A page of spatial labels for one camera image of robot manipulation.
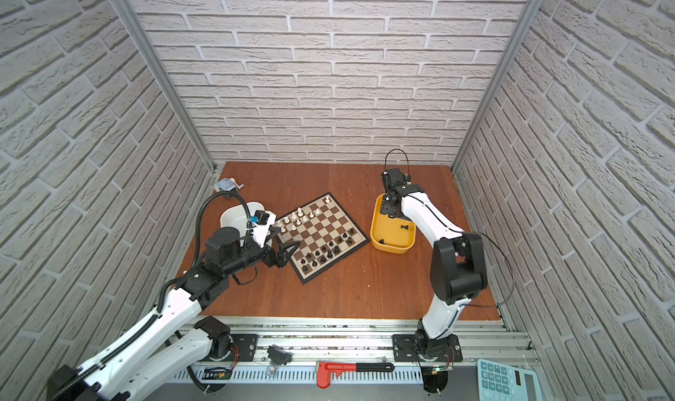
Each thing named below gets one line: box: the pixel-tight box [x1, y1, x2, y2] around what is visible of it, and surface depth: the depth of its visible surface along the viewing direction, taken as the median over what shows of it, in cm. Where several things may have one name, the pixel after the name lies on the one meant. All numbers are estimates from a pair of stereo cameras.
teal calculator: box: [477, 358, 545, 401], surface depth 69 cm
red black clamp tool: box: [315, 361, 395, 389], surface depth 72 cm
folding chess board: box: [274, 192, 371, 285], surface depth 97 cm
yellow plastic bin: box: [370, 193, 418, 255], surface depth 98 cm
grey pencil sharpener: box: [214, 177, 245, 193], surface depth 109 cm
